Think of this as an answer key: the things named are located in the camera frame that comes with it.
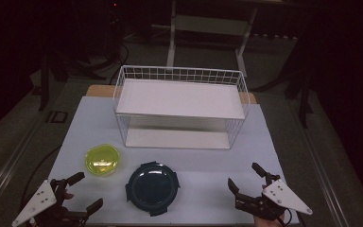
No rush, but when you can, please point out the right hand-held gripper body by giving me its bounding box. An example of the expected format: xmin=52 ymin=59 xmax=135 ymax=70
xmin=234 ymin=174 xmax=314 ymax=222

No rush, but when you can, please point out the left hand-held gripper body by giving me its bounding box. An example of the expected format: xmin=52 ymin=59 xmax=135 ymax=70
xmin=11 ymin=178 xmax=89 ymax=227

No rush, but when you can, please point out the yellow-green translucent bowl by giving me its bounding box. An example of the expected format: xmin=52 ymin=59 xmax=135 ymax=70
xmin=84 ymin=143 xmax=121 ymax=178

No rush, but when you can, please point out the round container with dark lid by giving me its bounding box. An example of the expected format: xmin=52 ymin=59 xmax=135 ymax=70
xmin=125 ymin=161 xmax=182 ymax=218

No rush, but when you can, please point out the white wire shelf rack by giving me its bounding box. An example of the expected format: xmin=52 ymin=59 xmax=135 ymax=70
xmin=112 ymin=64 xmax=251 ymax=150

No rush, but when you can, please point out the person's right hand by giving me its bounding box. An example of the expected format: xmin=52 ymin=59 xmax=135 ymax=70
xmin=253 ymin=212 xmax=286 ymax=227

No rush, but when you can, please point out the pale blue table cover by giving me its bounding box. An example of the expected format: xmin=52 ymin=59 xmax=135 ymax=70
xmin=34 ymin=96 xmax=301 ymax=227

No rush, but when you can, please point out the black floor socket plate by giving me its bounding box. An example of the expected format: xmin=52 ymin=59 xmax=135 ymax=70
xmin=44 ymin=110 xmax=69 ymax=124

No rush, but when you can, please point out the black stand leg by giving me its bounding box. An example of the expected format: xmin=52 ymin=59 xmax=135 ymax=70
xmin=283 ymin=61 xmax=315 ymax=129
xmin=37 ymin=51 xmax=64 ymax=112

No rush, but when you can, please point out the wooden table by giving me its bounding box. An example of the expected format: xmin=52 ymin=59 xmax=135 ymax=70
xmin=85 ymin=83 xmax=258 ymax=105

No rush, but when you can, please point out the white metal stand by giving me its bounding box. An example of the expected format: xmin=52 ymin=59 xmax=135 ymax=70
xmin=165 ymin=0 xmax=260 ymax=79

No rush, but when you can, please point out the right hand-held gripper cable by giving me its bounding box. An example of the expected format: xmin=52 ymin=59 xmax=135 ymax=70
xmin=283 ymin=207 xmax=294 ymax=227

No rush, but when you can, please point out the black floor cable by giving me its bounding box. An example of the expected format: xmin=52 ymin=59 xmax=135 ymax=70
xmin=18 ymin=144 xmax=62 ymax=218

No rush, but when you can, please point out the metal floor rail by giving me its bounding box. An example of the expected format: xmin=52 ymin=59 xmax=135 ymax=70
xmin=0 ymin=121 xmax=46 ymax=218
xmin=289 ymin=96 xmax=352 ymax=227

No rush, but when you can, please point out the black cable bundle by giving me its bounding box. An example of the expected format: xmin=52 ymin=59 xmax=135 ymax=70
xmin=83 ymin=39 xmax=130 ymax=86

